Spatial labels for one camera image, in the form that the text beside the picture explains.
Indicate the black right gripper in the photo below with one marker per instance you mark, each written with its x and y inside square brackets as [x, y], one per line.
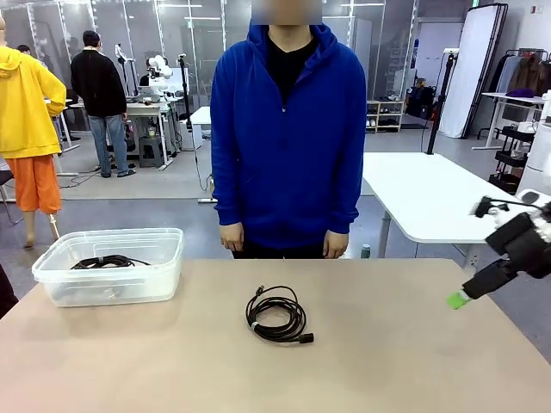
[525, 245]

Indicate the person's left forearm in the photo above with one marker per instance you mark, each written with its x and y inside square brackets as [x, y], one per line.
[348, 206]

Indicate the person's right forearm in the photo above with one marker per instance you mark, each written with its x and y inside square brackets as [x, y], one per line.
[226, 202]

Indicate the person's left hand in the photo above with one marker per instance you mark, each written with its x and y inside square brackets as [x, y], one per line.
[336, 245]

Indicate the person's right hand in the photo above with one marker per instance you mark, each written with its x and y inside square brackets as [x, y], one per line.
[232, 236]

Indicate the white table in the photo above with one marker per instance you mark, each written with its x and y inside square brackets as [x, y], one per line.
[430, 185]

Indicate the grey-green floor cup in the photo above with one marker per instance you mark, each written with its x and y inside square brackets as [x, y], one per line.
[365, 251]

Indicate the black utility cart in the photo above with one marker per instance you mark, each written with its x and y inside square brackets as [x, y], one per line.
[510, 159]

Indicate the white cylindrical appliance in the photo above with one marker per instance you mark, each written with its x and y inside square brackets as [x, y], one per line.
[540, 159]

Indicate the tall black tripod stand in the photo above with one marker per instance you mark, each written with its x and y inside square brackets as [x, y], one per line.
[435, 125]

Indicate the white desk with thin legs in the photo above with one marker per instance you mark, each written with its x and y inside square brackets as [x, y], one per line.
[512, 100]

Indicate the purple garment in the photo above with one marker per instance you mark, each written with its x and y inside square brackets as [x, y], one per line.
[521, 92]

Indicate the black bags pile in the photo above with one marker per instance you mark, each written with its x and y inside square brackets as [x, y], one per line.
[419, 101]

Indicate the wooden shoe rack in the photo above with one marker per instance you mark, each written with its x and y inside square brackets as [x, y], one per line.
[387, 116]

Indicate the clothes rack with coats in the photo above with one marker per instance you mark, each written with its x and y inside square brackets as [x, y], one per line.
[527, 71]

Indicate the person in blue hoodie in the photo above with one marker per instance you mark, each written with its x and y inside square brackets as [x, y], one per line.
[288, 172]

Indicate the clear plastic storage bin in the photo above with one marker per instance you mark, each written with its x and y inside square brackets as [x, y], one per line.
[163, 266]

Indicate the grey step stool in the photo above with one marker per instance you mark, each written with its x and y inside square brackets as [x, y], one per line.
[151, 152]

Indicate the white background workbench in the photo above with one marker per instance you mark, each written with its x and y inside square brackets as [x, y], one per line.
[146, 109]

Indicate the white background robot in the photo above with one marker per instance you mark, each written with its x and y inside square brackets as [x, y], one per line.
[157, 71]

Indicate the person in black sweater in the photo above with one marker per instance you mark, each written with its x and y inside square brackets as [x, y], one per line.
[97, 86]

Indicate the person in yellow hoodie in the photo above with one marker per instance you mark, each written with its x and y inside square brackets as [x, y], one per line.
[26, 107]

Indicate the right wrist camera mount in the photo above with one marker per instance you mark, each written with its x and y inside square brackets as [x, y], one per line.
[484, 206]

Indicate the slim black camera tripod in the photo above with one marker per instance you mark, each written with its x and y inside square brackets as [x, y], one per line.
[185, 86]

